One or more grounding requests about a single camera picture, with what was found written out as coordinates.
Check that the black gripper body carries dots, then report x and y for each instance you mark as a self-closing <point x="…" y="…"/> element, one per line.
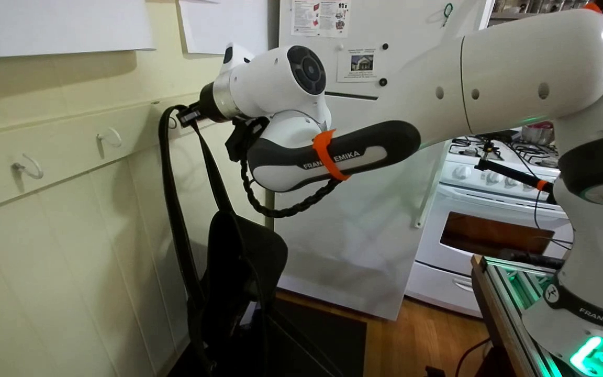
<point x="206" y="106"/>

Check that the black stitched tote bag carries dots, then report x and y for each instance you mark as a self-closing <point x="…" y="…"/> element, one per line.
<point x="240" y="279"/>

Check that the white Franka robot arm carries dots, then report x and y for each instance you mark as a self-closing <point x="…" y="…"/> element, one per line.
<point x="524" y="70"/>

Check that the printed colourful sheet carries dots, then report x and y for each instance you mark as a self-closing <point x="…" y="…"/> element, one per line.
<point x="320" y="16"/>

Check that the small framed card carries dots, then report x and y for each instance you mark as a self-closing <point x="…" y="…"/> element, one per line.
<point x="360" y="64"/>

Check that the white refrigerator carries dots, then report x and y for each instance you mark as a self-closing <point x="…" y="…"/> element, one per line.
<point x="356" y="231"/>

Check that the white stove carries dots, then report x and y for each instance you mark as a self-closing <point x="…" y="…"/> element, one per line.
<point x="482" y="231"/>

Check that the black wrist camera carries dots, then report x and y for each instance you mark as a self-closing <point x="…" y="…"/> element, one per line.
<point x="242" y="139"/>

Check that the small white wall paper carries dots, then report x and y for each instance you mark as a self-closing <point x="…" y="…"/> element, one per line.
<point x="225" y="23"/>

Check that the large white wall paper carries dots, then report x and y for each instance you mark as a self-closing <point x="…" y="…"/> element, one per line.
<point x="50" y="23"/>

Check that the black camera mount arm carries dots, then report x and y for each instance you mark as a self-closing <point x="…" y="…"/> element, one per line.
<point x="512" y="175"/>

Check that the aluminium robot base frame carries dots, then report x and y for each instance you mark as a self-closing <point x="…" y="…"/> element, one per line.
<point x="512" y="306"/>

